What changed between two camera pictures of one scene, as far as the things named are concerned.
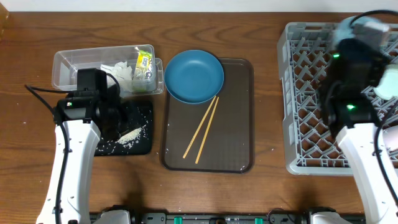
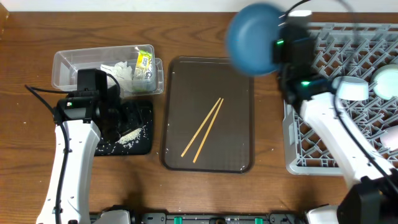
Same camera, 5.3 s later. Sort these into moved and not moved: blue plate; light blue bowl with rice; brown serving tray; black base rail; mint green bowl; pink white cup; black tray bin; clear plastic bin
Moved: light blue bowl with rice; blue plate
Not moved: pink white cup; mint green bowl; brown serving tray; black tray bin; black base rail; clear plastic bin
